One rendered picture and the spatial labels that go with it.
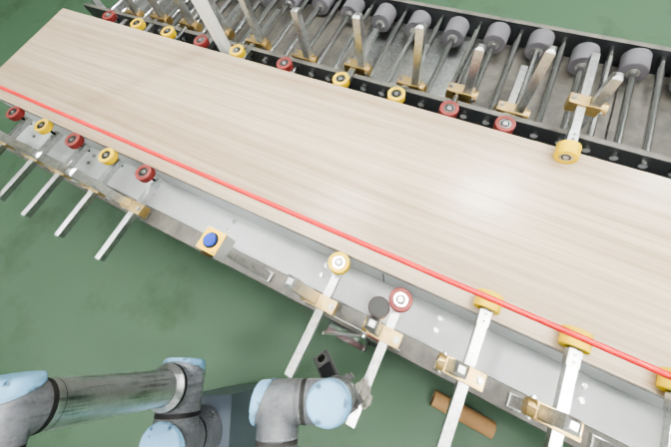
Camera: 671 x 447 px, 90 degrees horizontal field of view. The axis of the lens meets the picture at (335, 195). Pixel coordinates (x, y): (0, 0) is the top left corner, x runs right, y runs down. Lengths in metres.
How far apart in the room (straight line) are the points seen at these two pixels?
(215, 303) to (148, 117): 1.19
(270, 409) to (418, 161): 1.00
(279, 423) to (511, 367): 0.96
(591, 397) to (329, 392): 1.07
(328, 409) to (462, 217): 0.81
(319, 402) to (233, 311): 1.57
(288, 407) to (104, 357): 2.02
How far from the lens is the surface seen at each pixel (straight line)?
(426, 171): 1.39
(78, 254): 3.12
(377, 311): 0.99
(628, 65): 2.04
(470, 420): 2.09
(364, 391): 1.24
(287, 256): 1.61
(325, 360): 1.05
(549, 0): 3.71
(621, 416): 1.69
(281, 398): 0.85
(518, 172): 1.46
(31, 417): 1.06
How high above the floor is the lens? 2.11
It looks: 64 degrees down
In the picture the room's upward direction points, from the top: 19 degrees counter-clockwise
